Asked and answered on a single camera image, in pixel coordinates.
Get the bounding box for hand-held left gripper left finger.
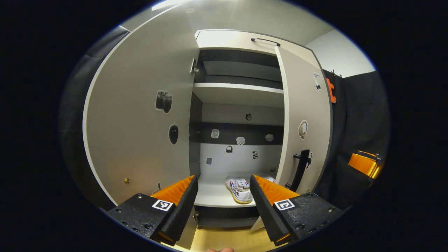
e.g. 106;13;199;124
107;174;199;246

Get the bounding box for ceiling light panel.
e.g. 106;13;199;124
151;0;196;11

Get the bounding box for metal drawer handle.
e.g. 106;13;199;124
251;37;281;47

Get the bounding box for white cabinet drawer front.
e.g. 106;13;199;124
195;29;322;69

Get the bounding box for white cabinet shelf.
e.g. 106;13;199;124
192;83;284;108

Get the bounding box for black door handle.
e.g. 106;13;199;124
285;150;312;192

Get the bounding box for white shoe cabinet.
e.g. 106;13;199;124
189;29;324;230

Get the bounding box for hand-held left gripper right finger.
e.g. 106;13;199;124
249;174;343;246

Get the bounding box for white cabinet door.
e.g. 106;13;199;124
250;45;333;231
82;5;201;250

